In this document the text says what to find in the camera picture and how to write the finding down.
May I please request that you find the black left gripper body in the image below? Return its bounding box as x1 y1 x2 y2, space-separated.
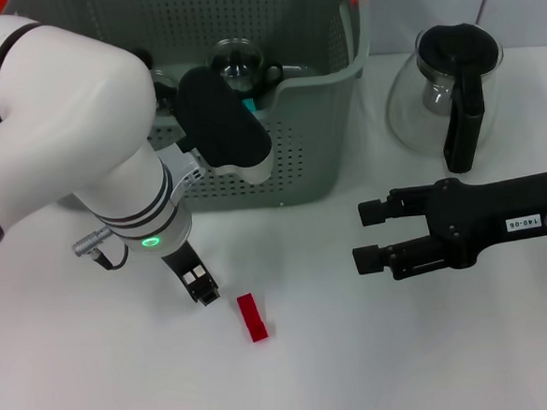
160 239 221 303

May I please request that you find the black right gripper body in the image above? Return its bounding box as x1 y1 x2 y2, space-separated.
422 170 547 273

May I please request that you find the dark red long brick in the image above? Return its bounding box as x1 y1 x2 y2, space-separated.
236 292 270 344

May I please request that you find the grey perforated storage bin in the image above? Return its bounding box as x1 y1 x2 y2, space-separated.
9 0 386 227

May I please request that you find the glass teapot with black handle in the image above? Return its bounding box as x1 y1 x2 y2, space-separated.
379 19 513 179

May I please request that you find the left arm gripper cable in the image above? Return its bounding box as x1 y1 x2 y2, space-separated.
70 226 131 274

